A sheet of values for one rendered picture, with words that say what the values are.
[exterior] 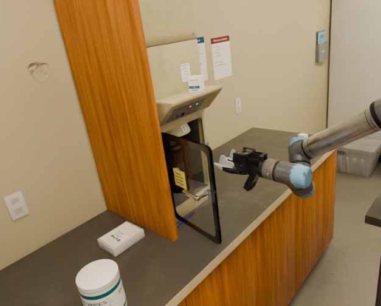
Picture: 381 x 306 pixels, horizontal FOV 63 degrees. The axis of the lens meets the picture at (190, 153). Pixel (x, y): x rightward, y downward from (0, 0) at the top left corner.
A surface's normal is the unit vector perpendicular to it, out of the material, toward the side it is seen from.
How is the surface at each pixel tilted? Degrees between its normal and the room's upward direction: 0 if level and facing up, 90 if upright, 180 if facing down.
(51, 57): 90
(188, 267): 0
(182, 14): 90
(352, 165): 96
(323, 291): 0
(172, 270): 0
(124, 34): 90
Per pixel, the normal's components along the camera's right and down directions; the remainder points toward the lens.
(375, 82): -0.66, 0.36
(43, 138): 0.74, 0.15
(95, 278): -0.13, -0.92
